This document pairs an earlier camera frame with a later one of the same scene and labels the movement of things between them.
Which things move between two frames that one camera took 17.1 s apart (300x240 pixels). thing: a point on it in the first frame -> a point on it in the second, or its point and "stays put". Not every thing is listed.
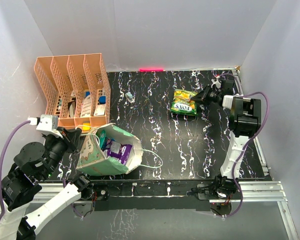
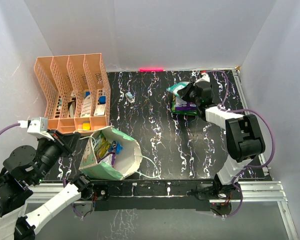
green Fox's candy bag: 184,111 stays put
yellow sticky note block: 85,128 stays put
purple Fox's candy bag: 120,152 -> 181,105
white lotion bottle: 85,111 stays put
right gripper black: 201,96 -> 184,92
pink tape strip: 151,69 stays put
